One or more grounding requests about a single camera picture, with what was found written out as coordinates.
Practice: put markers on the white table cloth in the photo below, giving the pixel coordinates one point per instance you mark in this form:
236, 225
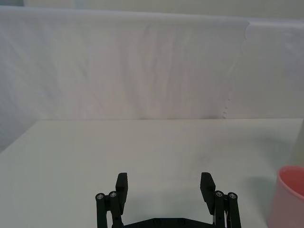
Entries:
152, 154

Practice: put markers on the white curtain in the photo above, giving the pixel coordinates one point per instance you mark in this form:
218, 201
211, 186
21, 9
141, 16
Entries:
133, 64

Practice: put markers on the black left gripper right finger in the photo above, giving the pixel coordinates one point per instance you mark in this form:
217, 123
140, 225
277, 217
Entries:
210, 192

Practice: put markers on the pink plastic cup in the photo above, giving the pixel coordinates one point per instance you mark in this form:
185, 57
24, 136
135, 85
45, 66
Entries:
288, 197

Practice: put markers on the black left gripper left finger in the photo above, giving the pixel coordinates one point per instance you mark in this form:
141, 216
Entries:
121, 190

